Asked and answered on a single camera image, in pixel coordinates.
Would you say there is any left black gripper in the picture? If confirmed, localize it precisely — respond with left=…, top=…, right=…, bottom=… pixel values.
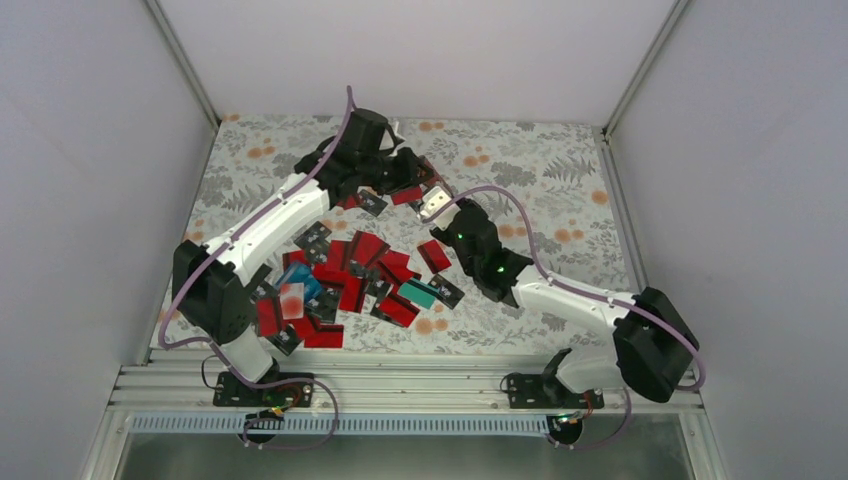
left=358, top=146, right=433, bottom=195

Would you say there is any black vip card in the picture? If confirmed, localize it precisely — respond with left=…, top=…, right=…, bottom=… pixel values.
left=409, top=199, right=438, bottom=219
left=294, top=222, right=332, bottom=254
left=428, top=274, right=465, bottom=310
left=357, top=189, right=388, bottom=217
left=267, top=325, right=303, bottom=356

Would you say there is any red card front pile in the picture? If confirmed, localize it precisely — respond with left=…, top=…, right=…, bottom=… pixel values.
left=370, top=293, right=420, bottom=328

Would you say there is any red card pile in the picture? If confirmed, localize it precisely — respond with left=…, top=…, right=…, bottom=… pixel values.
left=311, top=231, right=421, bottom=313
left=370, top=293, right=420, bottom=328

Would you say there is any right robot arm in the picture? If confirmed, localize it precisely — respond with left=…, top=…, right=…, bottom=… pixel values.
left=419, top=189, right=699, bottom=407

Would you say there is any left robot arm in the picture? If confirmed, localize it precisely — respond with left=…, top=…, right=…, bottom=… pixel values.
left=166, top=108, right=435, bottom=405

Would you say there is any red card near holder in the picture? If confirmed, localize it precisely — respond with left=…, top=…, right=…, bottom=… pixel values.
left=417, top=239, right=452, bottom=274

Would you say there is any red card far left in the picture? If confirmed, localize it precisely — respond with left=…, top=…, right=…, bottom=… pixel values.
left=333, top=193, right=361, bottom=210

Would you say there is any black VIP card under red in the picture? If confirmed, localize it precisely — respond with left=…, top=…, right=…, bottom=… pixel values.
left=409, top=199, right=438, bottom=219

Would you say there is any red card far centre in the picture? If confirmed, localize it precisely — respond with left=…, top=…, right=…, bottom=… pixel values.
left=390, top=186, right=423, bottom=205

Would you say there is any teal card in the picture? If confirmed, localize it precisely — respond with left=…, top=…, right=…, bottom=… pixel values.
left=398, top=278, right=438, bottom=309

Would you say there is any red card pile centre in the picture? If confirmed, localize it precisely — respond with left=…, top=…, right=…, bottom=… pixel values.
left=311, top=231, right=421, bottom=313

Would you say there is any blue card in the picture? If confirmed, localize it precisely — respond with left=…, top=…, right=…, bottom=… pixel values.
left=275, top=262, right=324, bottom=302

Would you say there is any white card red blot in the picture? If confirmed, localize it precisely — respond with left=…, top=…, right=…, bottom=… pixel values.
left=279, top=282, right=305, bottom=320

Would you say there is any red card bottom front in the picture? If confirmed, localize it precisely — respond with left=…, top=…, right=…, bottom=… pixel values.
left=303, top=325, right=344, bottom=349

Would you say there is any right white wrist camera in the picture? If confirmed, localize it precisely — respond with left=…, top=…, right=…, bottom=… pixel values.
left=418, top=186, right=458, bottom=229

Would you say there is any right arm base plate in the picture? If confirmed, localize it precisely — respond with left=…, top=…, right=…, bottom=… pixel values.
left=499, top=372, right=605, bottom=410

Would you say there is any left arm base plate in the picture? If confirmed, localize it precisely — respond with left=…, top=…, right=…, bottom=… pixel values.
left=212, top=372, right=314, bottom=409

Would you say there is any aluminium rail frame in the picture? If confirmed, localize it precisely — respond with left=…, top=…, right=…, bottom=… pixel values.
left=83, top=349, right=725, bottom=479

